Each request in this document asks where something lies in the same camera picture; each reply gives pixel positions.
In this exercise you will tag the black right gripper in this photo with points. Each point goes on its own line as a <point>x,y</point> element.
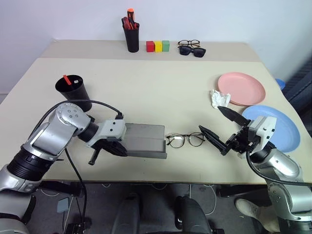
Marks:
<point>240,141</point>

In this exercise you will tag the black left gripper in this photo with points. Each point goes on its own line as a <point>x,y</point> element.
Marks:
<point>103,144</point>

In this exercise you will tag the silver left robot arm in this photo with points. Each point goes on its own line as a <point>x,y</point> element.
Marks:
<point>51,131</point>

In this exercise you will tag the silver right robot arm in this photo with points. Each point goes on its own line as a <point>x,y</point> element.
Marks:
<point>282,168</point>

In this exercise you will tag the grey open glasses case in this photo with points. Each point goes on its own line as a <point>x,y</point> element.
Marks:
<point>146,141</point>

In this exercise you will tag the wide black plastic cup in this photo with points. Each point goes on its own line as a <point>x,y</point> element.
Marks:
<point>76,95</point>

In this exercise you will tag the tall black pen cup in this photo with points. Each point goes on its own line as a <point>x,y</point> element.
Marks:
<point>132,39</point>

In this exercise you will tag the crumpled white tissue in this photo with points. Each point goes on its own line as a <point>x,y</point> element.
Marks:
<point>219,98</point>

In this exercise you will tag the pink plate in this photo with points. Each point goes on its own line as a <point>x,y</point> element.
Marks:
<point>241,87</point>

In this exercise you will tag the blue plate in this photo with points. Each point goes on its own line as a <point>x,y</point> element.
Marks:
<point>285,131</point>

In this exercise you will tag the dark rounded shape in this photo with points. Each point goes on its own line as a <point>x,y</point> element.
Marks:
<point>192,214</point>
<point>128,214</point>

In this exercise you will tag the grey blue floor box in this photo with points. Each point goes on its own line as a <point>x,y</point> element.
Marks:
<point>63,204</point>

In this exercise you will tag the black floor box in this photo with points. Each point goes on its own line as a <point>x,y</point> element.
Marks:
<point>76,228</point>

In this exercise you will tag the black sunglasses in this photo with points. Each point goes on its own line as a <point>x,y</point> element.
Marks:
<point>192,51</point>

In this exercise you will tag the dark ribbed object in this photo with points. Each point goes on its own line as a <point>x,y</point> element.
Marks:
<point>301,90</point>

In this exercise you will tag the white shoe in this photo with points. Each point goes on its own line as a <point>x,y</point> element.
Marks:
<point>253,210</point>

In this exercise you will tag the green cube block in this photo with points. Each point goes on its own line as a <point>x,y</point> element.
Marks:
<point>166,45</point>

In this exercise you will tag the yellow cube block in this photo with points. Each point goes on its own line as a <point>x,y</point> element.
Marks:
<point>158,46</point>

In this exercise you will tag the red cube block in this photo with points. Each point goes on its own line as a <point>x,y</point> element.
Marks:
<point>150,46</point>

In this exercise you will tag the red and black marker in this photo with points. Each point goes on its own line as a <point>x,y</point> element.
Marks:
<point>125,23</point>

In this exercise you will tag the black marker with orange cap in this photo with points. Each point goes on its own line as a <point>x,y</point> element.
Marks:
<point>131,15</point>

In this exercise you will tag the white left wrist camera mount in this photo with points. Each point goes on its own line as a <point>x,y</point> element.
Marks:
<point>111,129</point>

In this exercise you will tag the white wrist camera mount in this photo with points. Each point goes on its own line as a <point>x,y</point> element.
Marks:
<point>263,128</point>
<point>111,129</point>

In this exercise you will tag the thin black frame glasses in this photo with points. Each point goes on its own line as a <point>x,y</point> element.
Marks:
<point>185,139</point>

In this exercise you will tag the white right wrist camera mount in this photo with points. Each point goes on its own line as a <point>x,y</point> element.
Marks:
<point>263,128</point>

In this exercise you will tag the black table frame bar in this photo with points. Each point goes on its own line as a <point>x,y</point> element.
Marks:
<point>240,190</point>
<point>61,188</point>

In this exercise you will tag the brown frame glasses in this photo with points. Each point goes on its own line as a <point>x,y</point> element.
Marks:
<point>189,43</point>

